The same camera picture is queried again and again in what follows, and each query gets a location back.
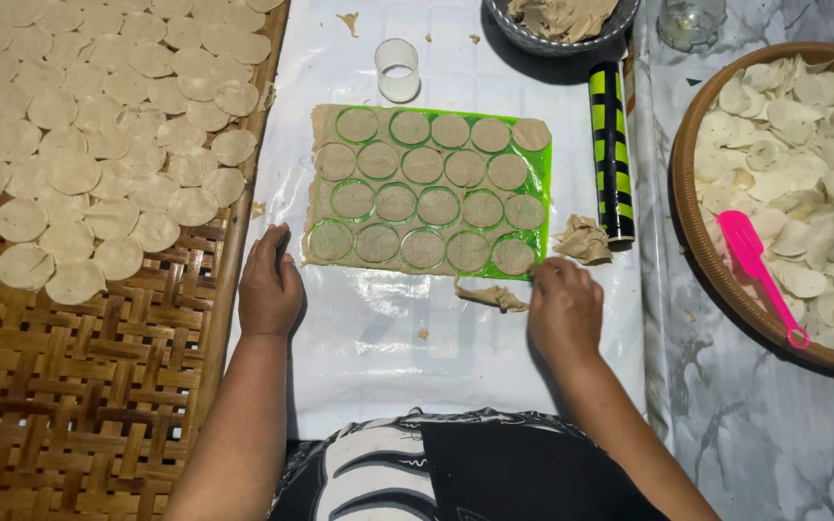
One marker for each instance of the person's left hand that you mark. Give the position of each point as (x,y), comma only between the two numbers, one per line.
(268,293)

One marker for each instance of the person's right hand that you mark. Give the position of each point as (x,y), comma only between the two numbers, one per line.
(569,311)

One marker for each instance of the person's right fingers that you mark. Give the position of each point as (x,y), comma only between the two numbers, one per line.
(549,271)

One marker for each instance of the torn dough strip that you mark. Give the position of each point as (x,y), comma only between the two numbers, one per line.
(493,295)

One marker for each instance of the crumpled dough scrap lump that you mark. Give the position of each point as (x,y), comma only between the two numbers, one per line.
(583,240)

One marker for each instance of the green plastic sheet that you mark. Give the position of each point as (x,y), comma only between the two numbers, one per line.
(541,177)

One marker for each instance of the black green striped rolling pin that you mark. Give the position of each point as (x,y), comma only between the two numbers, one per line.
(611,152)

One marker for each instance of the round brown woven basket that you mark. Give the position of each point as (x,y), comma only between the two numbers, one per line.
(699,239)

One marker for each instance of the rows of cut dough rounds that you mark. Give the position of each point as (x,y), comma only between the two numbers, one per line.
(423,165)

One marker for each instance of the white plastic table sheet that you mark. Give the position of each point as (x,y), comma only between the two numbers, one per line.
(388,347)

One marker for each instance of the pink plastic spatula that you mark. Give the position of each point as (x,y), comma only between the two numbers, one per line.
(743,242)

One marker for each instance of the person's black white garment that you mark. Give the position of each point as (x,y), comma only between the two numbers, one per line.
(504,470)

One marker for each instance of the grey metal bowl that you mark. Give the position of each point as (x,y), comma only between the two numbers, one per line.
(533,37)

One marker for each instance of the clear plastic cup cutter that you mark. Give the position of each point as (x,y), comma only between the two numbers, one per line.
(397,72)

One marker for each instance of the dough mass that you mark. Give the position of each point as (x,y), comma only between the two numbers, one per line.
(562,16)

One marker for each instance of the grey marble-print cover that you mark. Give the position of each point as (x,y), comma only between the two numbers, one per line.
(750,434)

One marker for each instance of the leftover rolled dough web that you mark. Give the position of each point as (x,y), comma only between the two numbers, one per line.
(323,123)

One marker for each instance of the clear glass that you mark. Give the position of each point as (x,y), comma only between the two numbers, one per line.
(690,22)

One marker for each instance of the pile of dried white crackers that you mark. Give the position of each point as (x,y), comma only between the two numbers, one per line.
(815,145)

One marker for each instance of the woven bamboo tray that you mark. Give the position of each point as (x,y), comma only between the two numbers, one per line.
(98,405)

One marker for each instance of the spread of round dough discs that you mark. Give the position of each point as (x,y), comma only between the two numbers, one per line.
(98,108)

